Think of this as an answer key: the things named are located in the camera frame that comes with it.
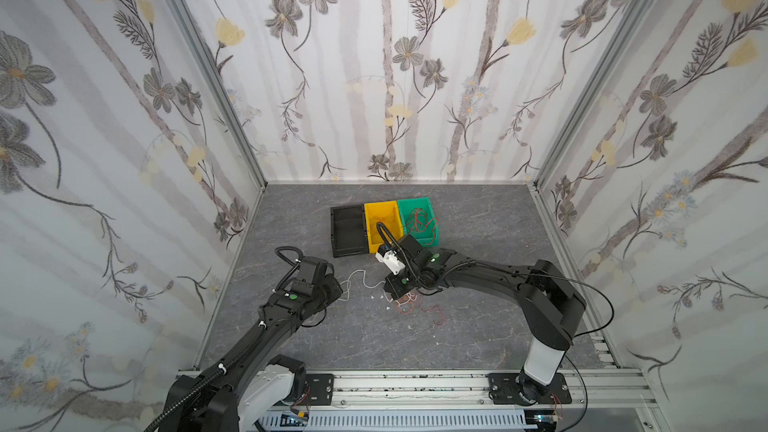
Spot white cable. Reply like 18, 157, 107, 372
337, 268, 388, 301

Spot red orange white cables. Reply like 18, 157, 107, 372
392, 290, 446, 326

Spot red cable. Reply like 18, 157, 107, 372
404, 207, 438, 239

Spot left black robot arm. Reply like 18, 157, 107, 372
146, 246, 342, 431

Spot green plastic bin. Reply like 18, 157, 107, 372
397, 197, 440, 247

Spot yellow plastic bin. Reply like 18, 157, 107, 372
364, 201, 404, 254

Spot black plastic bin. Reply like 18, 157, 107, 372
330, 204, 369, 258

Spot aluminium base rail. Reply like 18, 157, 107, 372
161, 369, 661, 432

